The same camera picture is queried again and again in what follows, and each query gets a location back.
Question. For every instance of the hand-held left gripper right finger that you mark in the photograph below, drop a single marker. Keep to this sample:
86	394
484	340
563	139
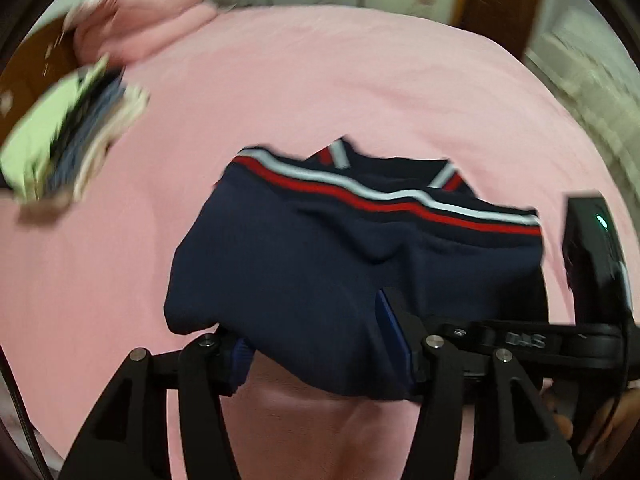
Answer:
395	330

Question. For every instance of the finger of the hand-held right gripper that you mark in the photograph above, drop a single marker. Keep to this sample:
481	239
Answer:
462	332

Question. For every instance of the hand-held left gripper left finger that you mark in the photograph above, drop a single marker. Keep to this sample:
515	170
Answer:
200	385

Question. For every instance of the navy and red varsity jacket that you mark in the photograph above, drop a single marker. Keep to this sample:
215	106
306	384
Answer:
300	270

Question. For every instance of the stack of folded clothes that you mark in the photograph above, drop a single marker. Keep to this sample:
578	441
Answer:
60	135

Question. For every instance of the person's right hand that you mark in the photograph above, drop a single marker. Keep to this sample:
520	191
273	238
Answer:
600	410

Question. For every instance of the lace-covered cabinet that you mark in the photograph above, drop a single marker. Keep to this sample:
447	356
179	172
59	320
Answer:
590	70

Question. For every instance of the pink fleece bed blanket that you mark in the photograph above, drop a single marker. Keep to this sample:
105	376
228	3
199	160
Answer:
325	75

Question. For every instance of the wooden bed headboard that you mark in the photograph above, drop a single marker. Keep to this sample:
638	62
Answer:
30	70

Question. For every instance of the folded pink quilt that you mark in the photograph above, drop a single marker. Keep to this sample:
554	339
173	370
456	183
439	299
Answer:
150	20

